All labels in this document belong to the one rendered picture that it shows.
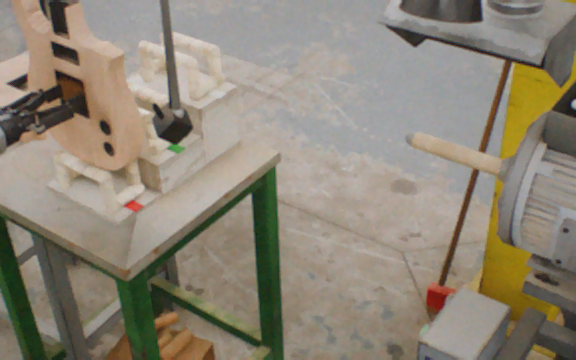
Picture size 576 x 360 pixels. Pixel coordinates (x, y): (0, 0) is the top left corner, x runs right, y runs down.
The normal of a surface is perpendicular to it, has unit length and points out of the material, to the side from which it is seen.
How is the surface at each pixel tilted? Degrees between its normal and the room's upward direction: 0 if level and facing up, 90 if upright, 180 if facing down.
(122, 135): 89
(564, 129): 90
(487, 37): 38
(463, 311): 0
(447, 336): 0
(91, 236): 0
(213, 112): 90
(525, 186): 65
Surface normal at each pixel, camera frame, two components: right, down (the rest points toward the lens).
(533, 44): -0.38, -0.34
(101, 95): -0.60, 0.47
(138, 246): -0.03, -0.81
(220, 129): 0.80, 0.33
